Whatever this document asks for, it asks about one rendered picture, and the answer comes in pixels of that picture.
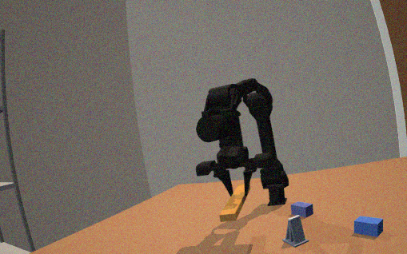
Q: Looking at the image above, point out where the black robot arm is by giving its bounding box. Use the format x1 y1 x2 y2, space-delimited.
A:
196 78 289 206

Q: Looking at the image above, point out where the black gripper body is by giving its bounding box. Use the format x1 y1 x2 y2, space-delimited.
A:
196 135 273 177

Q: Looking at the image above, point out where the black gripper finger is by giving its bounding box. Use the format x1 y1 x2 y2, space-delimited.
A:
213 170 233 196
244 167 257 196

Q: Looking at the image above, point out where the orange bar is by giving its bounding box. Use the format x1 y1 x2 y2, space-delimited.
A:
219 184 247 222

